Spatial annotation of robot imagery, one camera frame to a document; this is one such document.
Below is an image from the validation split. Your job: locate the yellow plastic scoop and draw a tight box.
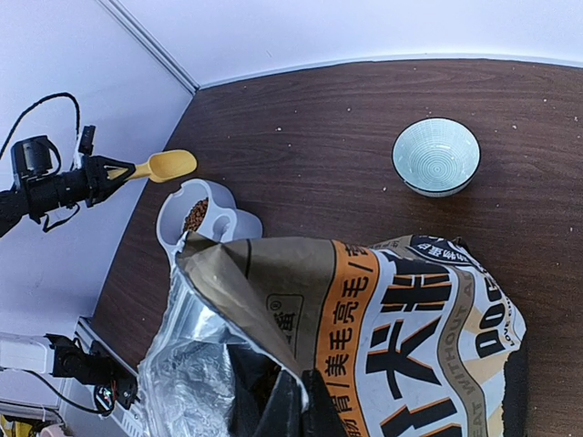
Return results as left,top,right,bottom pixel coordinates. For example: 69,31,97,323
107,149,198,183

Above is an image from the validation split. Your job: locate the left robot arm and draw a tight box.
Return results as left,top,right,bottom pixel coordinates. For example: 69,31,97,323
1,126,136,235

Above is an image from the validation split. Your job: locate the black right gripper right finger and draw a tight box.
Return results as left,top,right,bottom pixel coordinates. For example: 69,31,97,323
302,370,346,437

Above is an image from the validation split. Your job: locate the brown dog food kibble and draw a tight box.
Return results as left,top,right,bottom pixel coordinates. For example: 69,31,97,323
183,198,209,232

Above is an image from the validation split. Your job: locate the left aluminium frame post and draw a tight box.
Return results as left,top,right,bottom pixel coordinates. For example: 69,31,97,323
97,0,199,97

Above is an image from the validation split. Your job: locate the grey double pet feeder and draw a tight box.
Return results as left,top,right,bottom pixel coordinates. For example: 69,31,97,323
156,178,263,257

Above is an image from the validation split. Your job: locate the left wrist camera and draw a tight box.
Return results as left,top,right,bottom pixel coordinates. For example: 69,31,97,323
77,125,96,157

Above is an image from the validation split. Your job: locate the dog food bag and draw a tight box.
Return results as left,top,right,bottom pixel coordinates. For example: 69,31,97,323
138,231,528,436

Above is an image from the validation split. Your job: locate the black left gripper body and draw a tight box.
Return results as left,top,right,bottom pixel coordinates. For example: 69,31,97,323
81,156,105,208

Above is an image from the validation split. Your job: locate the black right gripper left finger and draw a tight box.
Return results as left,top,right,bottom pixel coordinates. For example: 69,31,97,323
254,371,302,437

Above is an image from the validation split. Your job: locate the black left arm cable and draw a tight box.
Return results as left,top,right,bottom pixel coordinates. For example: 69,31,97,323
0,92,83,160

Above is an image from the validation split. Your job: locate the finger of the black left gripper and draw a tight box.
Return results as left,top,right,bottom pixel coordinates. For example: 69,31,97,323
93,172,129,203
94,156,136,176

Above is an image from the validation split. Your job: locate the light green ceramic bowl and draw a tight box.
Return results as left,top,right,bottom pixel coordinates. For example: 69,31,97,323
392,117,482,198

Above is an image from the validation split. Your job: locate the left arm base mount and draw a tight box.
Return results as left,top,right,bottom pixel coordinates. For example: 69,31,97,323
45,334,115,415

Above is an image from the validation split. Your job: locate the front aluminium rail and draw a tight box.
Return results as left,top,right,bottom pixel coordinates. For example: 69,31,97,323
75,317,148,437

